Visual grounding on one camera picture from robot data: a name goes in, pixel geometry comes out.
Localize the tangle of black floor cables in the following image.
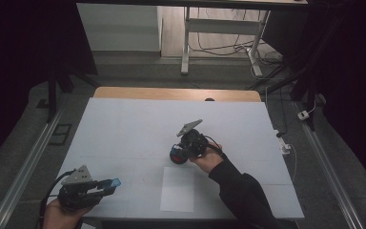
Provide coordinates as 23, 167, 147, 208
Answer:
189, 8, 285, 82

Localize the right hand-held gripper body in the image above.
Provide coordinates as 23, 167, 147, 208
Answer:
176, 118, 210, 159

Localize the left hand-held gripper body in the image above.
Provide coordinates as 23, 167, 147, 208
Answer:
57, 164, 103, 212

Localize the round red ink pad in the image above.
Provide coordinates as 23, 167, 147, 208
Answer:
169, 144, 191, 165

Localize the left hand-held gripper black cable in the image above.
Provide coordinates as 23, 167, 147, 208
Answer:
38, 169, 77, 229

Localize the white-legged desk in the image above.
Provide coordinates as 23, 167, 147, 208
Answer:
75, 0, 309, 77

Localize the white power strip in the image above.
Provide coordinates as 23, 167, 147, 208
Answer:
273, 128, 292, 156

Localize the aluminium floor rail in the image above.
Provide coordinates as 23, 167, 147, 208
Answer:
0, 104, 68, 229
294, 101, 365, 229

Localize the person's right hand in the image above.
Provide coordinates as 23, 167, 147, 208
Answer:
189, 141, 225, 175

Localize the white paper sheet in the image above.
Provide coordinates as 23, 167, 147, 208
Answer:
159, 166, 195, 214

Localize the white cabinet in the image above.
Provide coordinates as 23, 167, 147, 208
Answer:
76, 3, 163, 52

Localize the black metal stand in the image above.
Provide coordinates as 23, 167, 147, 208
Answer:
46, 63, 100, 124
290, 63, 319, 132

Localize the person's left hand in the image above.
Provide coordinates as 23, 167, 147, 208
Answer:
42, 198, 88, 229

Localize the white table cover board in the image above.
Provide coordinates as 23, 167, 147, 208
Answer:
57, 97, 305, 220

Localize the right hand-held gripper black cable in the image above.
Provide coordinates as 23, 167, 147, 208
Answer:
203, 135, 227, 157

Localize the blue stamp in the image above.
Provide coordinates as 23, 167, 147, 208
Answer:
106, 177, 122, 189

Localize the hand-held gripper black cable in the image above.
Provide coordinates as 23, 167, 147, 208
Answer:
38, 169, 77, 229
203, 135, 227, 157

